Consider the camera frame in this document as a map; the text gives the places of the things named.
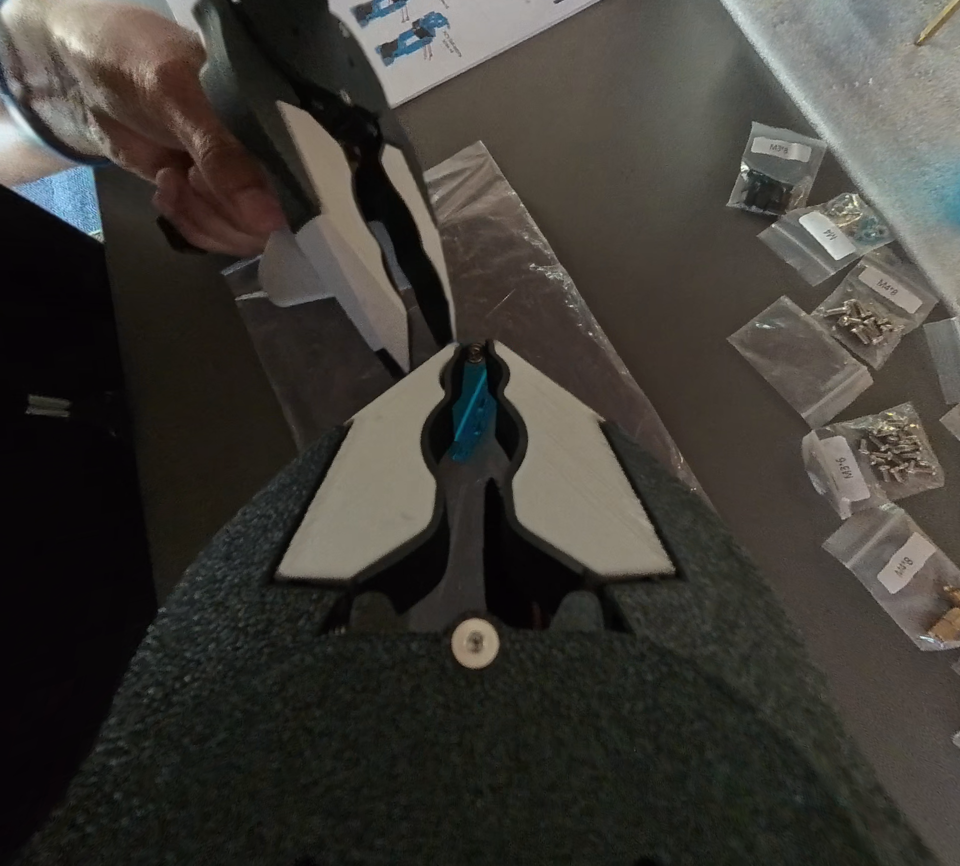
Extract open instruction manual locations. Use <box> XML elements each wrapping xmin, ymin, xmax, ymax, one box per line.
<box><xmin>120</xmin><ymin>0</ymin><xmax>642</xmax><ymax>110</ymax></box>

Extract large clear plastic bag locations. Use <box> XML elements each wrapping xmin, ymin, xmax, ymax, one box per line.
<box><xmin>221</xmin><ymin>140</ymin><xmax>710</xmax><ymax>507</ymax></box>

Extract blue wristband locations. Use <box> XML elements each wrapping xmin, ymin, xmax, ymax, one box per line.
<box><xmin>0</xmin><ymin>74</ymin><xmax>114</xmax><ymax>170</ymax></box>

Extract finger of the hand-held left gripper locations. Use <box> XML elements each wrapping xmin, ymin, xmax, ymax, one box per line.
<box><xmin>277</xmin><ymin>99</ymin><xmax>415</xmax><ymax>380</ymax></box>
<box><xmin>363</xmin><ymin>142</ymin><xmax>459</xmax><ymax>346</ymax></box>

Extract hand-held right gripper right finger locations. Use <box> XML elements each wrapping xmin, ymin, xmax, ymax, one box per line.
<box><xmin>483</xmin><ymin>339</ymin><xmax>678</xmax><ymax>584</ymax></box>

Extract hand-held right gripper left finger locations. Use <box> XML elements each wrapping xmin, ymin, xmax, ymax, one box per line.
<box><xmin>273</xmin><ymin>343</ymin><xmax>466</xmax><ymax>588</ymax></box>

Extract pile of small screw bags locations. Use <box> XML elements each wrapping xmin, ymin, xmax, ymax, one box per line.
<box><xmin>723</xmin><ymin>122</ymin><xmax>960</xmax><ymax>755</ymax></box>

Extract person's left hand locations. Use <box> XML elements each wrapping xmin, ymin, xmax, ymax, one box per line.
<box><xmin>0</xmin><ymin>0</ymin><xmax>292</xmax><ymax>257</ymax></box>

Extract white foam sheet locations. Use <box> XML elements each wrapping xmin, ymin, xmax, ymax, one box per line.
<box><xmin>682</xmin><ymin>0</ymin><xmax>960</xmax><ymax>316</ymax></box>

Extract dark grey desk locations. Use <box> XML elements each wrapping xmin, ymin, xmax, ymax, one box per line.
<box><xmin>52</xmin><ymin>0</ymin><xmax>960</xmax><ymax>866</ymax></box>

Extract blue metal bracket large holes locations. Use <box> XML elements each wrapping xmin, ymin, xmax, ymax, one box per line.
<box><xmin>447</xmin><ymin>358</ymin><xmax>498</xmax><ymax>466</ymax></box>

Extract person's black sweater torso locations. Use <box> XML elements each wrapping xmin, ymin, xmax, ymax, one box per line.
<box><xmin>0</xmin><ymin>183</ymin><xmax>162</xmax><ymax>852</ymax></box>

